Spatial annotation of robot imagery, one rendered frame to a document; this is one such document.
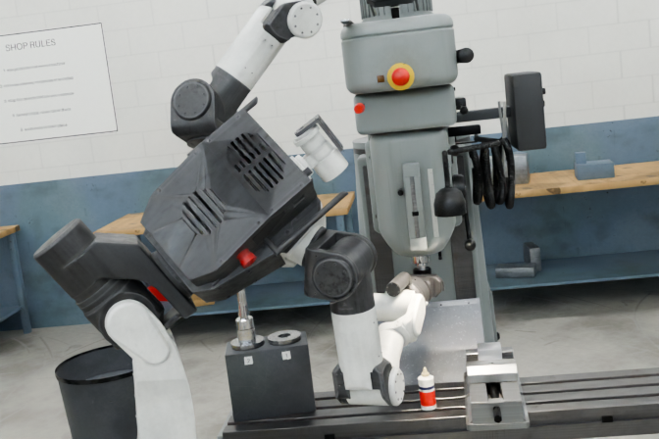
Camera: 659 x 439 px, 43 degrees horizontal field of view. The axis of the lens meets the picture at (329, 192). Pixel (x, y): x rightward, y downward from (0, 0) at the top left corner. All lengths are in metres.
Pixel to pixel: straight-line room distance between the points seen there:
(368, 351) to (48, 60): 5.50
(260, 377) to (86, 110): 4.78
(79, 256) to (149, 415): 0.35
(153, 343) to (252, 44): 0.64
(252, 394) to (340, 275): 0.77
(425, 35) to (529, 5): 4.51
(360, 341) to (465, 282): 0.95
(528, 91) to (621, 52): 4.18
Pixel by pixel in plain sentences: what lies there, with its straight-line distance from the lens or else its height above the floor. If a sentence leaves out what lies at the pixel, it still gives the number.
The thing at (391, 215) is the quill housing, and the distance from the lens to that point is 2.04.
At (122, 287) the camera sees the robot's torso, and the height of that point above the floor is 1.43.
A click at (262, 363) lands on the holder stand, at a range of 2.23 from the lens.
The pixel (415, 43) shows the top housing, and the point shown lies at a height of 1.83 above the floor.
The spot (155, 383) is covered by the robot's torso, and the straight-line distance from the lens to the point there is 1.68.
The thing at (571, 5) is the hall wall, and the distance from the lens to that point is 6.41.
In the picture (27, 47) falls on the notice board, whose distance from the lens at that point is 6.97.
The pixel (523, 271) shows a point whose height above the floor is 0.27.
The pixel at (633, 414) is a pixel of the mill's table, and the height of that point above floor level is 0.87.
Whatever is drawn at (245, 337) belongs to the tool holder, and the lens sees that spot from 2.24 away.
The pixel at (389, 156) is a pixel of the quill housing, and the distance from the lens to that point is 2.02.
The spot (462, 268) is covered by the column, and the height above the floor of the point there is 1.16.
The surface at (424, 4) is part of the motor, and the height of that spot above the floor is 1.94.
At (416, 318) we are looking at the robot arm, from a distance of 1.89.
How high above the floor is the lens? 1.79
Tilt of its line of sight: 8 degrees down
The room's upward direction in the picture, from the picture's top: 7 degrees counter-clockwise
